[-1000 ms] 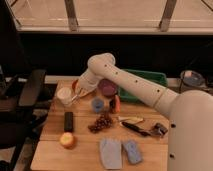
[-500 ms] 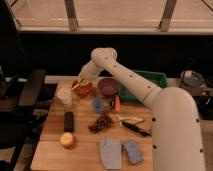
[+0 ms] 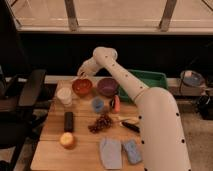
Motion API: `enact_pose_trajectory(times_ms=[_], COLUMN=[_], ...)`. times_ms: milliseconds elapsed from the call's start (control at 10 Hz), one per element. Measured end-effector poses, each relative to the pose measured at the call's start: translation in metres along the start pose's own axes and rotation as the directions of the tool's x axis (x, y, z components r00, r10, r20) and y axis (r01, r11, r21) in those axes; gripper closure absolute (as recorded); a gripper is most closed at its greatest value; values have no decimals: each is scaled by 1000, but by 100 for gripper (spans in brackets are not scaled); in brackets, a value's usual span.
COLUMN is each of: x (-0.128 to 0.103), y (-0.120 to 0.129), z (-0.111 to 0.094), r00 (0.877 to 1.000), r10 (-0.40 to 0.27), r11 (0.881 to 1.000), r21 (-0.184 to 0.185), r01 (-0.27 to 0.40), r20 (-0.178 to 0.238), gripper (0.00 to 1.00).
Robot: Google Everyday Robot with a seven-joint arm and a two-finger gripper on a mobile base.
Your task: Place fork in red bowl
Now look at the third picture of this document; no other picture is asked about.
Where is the purple bowl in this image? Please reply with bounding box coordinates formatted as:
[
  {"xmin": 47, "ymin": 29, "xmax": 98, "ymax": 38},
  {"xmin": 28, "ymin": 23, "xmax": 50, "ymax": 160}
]
[{"xmin": 97, "ymin": 78, "xmax": 118, "ymax": 97}]

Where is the blue cup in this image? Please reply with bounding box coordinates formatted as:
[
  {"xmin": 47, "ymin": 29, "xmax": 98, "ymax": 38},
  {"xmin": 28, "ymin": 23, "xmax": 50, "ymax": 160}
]
[{"xmin": 92, "ymin": 98, "xmax": 104, "ymax": 113}]

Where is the black handled knife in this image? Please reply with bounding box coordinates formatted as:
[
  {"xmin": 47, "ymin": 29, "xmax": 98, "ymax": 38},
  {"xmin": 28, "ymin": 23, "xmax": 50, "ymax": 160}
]
[{"xmin": 121, "ymin": 122, "xmax": 140, "ymax": 133}]

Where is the black office chair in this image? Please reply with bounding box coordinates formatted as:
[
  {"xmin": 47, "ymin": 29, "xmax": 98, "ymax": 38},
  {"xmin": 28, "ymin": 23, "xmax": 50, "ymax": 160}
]
[{"xmin": 0, "ymin": 69, "xmax": 46, "ymax": 171}]

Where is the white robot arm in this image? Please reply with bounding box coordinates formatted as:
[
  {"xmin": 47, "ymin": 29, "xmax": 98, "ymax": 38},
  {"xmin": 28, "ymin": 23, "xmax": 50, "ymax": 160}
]
[{"xmin": 77, "ymin": 47, "xmax": 192, "ymax": 171}]

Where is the bunch of purple grapes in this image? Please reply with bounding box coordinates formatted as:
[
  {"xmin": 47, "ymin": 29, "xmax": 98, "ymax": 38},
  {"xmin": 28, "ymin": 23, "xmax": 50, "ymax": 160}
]
[{"xmin": 88, "ymin": 114, "xmax": 113, "ymax": 133}]

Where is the blue sponge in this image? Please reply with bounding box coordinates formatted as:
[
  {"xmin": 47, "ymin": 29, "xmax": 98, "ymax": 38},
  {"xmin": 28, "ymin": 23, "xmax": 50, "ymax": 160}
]
[{"xmin": 122, "ymin": 139, "xmax": 142, "ymax": 165}]

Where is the red bowl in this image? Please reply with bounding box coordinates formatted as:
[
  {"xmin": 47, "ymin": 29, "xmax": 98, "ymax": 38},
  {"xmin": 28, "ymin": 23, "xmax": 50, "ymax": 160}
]
[{"xmin": 72, "ymin": 79, "xmax": 93, "ymax": 97}]

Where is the white cup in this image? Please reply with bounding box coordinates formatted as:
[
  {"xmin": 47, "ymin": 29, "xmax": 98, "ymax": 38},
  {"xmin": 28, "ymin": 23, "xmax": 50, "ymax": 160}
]
[{"xmin": 56, "ymin": 87, "xmax": 72, "ymax": 105}]

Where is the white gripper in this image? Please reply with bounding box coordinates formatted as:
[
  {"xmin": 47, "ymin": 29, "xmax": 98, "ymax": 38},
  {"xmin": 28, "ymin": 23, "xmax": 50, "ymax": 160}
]
[{"xmin": 77, "ymin": 58, "xmax": 101, "ymax": 77}]

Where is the green plastic tray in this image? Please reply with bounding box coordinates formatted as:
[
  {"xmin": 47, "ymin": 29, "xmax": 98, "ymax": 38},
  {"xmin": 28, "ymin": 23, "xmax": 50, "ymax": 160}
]
[{"xmin": 118, "ymin": 69, "xmax": 168, "ymax": 103}]

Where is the yellow apple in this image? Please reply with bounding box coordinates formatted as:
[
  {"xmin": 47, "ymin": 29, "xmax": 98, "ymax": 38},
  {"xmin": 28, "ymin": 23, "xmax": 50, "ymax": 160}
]
[{"xmin": 60, "ymin": 132, "xmax": 75, "ymax": 149}]

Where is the grey round device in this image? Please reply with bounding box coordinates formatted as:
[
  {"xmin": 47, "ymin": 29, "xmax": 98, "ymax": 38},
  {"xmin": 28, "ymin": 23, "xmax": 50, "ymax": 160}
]
[{"xmin": 180, "ymin": 70, "xmax": 205, "ymax": 89}]

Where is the black rectangular block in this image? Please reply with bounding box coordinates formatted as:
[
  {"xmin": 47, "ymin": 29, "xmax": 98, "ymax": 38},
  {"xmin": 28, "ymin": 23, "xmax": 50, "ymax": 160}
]
[{"xmin": 64, "ymin": 112, "xmax": 74, "ymax": 132}]

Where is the grey-blue cloth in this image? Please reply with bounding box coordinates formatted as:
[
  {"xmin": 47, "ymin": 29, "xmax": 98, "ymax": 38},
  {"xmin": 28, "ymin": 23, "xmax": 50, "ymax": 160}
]
[{"xmin": 99, "ymin": 138, "xmax": 122, "ymax": 170}]

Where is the yellow banana toy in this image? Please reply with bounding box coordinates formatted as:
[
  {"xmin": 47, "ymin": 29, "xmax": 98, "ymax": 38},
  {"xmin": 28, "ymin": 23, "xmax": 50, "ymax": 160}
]
[{"xmin": 118, "ymin": 116, "xmax": 139, "ymax": 124}]

